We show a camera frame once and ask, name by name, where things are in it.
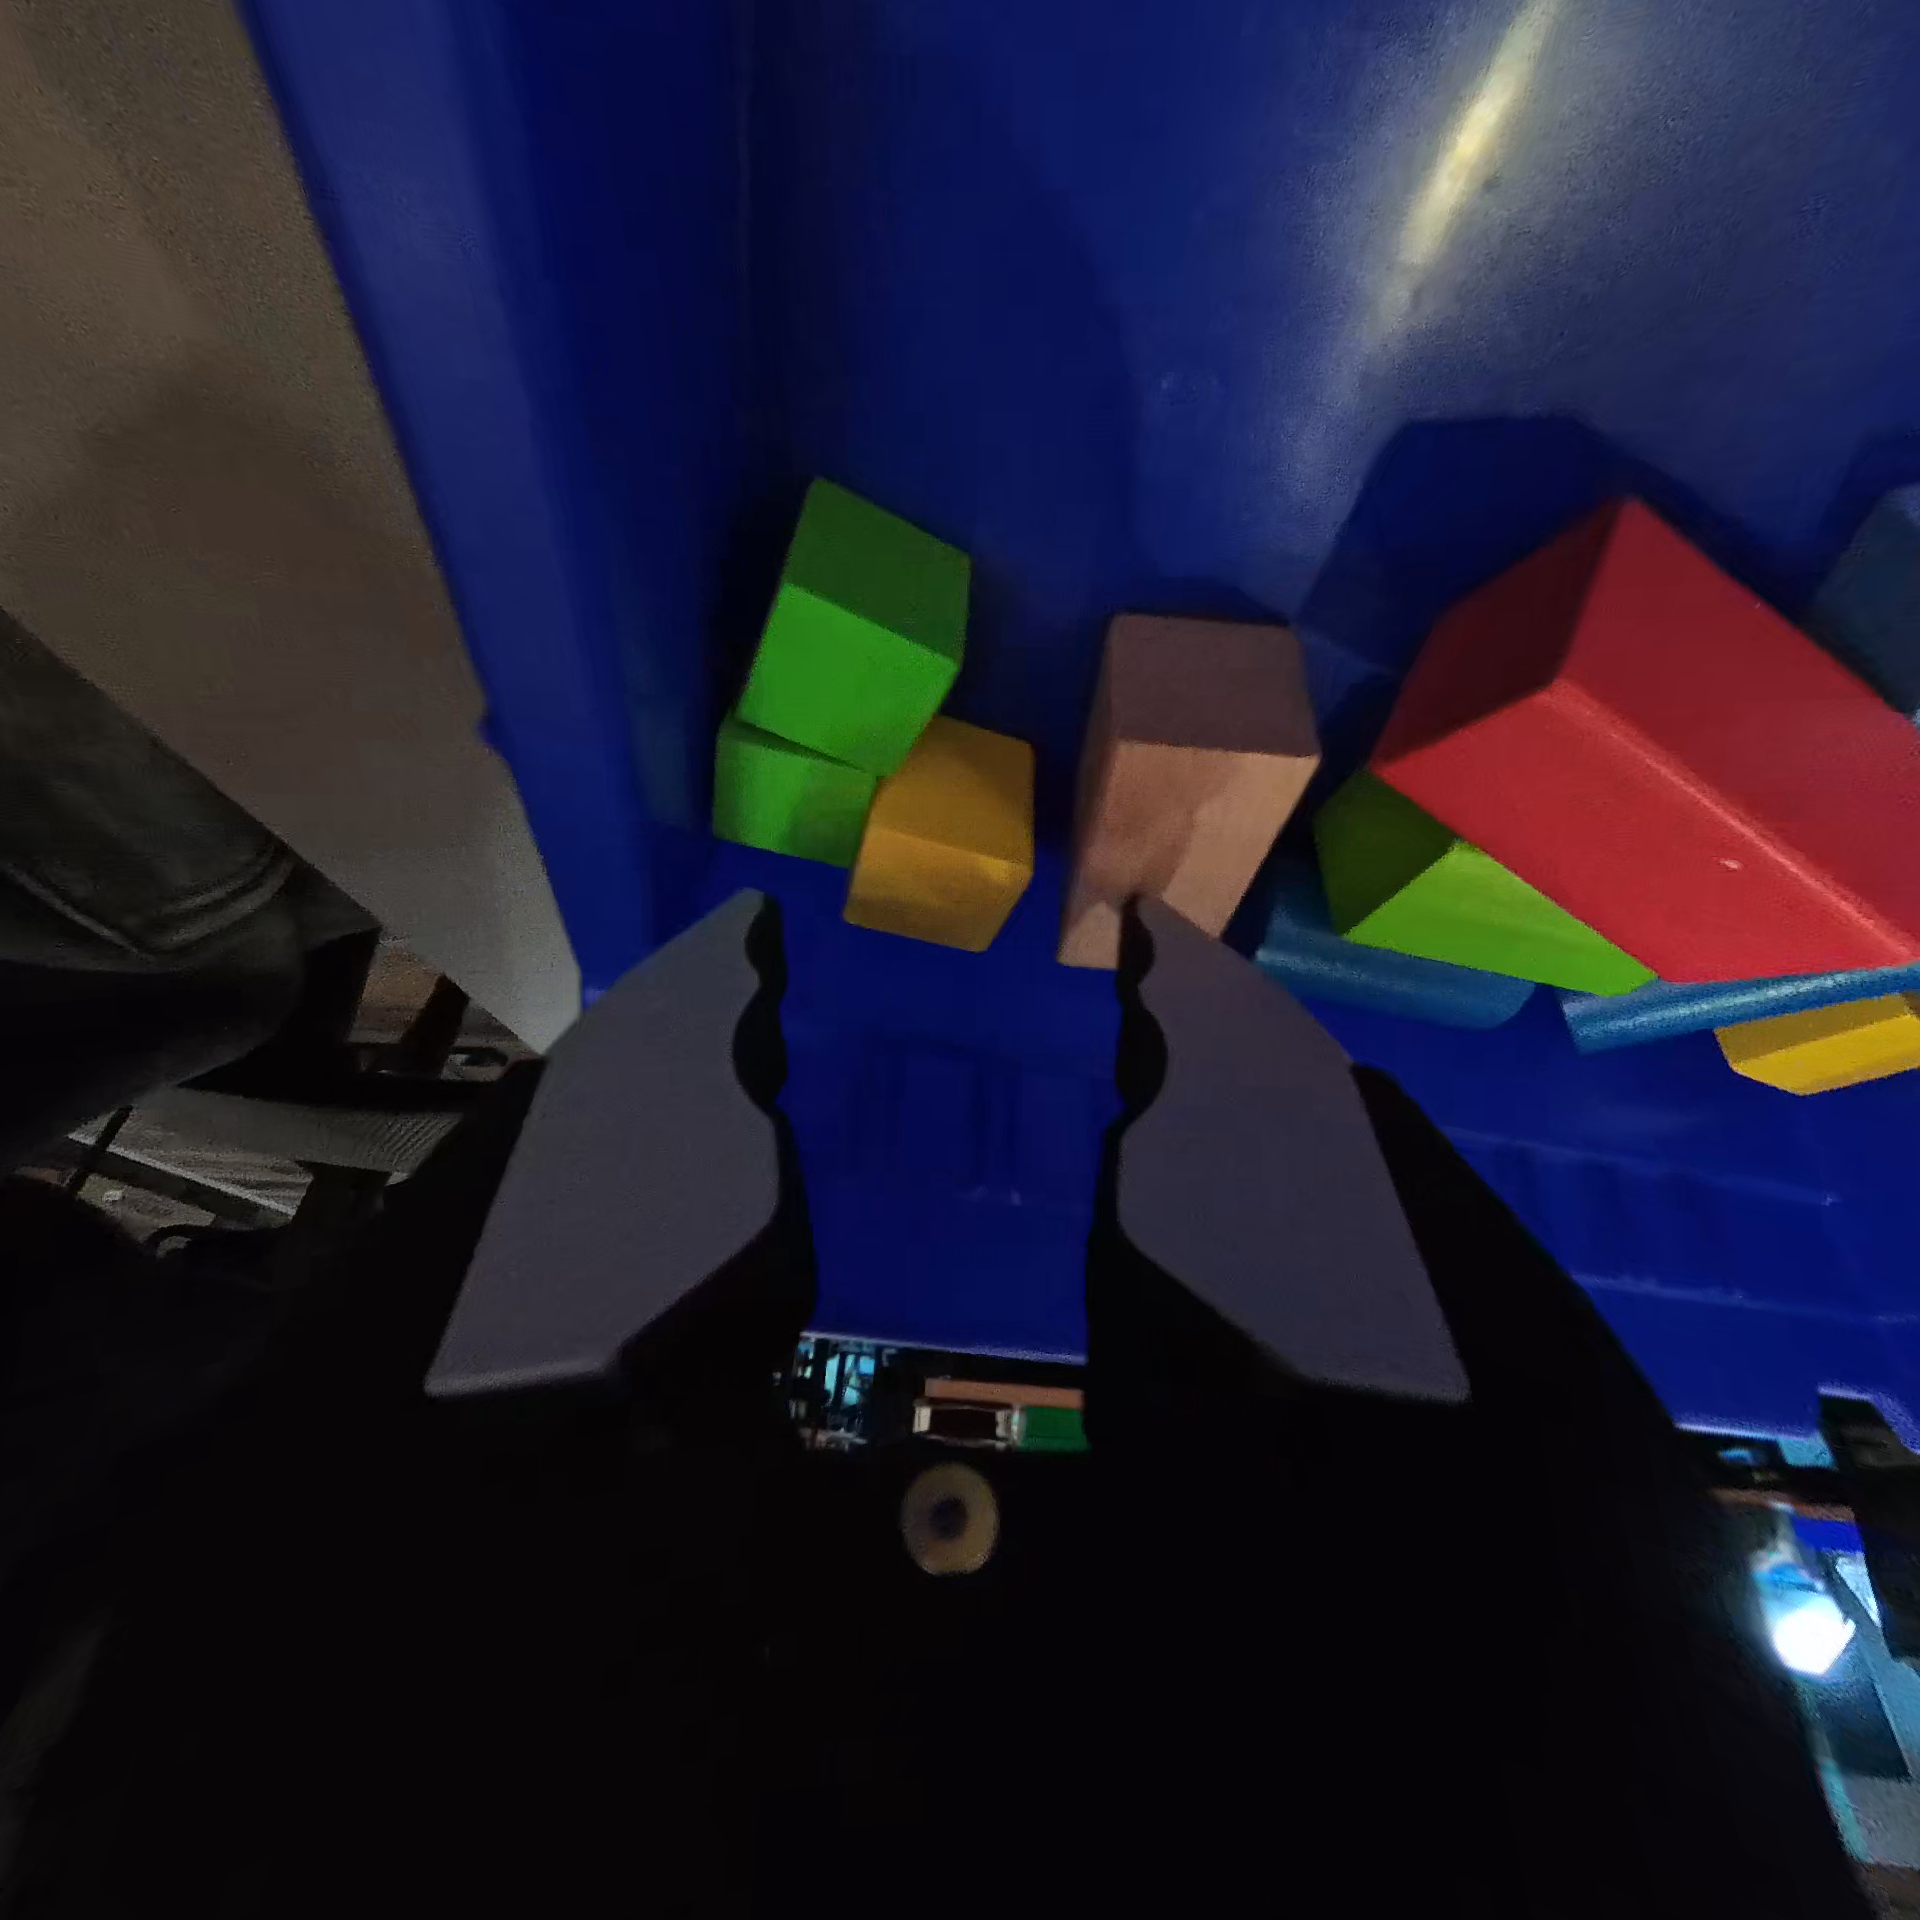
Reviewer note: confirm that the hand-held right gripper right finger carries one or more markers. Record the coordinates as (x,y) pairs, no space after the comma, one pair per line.
(1292,1201)

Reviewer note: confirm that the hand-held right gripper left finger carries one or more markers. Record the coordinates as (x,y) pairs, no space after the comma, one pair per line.
(616,1201)

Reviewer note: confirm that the long green wooden block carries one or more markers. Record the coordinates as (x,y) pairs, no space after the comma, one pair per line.
(1471,902)

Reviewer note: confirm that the natural wooden block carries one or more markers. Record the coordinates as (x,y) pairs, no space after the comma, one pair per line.
(1188,766)

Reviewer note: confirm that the red wooden block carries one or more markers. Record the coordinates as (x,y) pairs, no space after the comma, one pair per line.
(1652,751)

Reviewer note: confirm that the green wooden cube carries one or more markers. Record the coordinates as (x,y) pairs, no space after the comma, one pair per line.
(855,632)

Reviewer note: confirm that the blue plastic bin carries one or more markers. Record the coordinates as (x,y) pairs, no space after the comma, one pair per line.
(1201,299)

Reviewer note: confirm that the small green wooden block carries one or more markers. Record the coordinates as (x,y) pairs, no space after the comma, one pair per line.
(788,795)

